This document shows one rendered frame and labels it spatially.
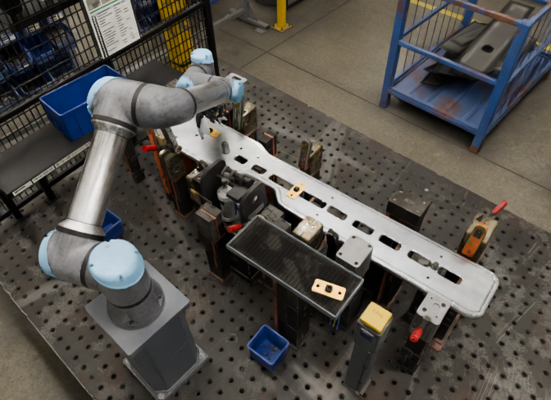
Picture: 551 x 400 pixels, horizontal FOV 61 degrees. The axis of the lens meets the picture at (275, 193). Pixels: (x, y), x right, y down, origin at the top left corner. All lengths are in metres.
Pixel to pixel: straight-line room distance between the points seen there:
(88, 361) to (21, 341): 1.04
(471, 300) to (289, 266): 0.55
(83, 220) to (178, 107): 0.37
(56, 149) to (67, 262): 0.82
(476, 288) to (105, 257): 1.05
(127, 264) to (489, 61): 2.80
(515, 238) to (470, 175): 1.25
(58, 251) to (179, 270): 0.71
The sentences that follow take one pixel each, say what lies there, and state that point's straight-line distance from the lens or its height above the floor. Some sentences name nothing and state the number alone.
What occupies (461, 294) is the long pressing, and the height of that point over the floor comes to 1.00.
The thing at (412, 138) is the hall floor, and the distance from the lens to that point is 3.46.
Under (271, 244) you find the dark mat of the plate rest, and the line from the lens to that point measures 1.33.
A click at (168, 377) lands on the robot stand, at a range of 1.58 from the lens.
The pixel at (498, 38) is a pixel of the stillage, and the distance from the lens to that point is 3.69.
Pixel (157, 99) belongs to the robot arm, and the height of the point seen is 1.54.
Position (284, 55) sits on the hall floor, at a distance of 4.20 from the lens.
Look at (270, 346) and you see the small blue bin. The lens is 1.67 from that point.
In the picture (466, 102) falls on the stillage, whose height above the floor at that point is 0.16.
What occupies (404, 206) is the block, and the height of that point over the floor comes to 1.03.
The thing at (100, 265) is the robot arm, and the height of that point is 1.33.
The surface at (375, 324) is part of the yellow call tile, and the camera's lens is 1.23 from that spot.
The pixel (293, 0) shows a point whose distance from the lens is 4.62.
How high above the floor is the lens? 2.25
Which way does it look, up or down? 49 degrees down
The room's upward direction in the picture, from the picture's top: 2 degrees counter-clockwise
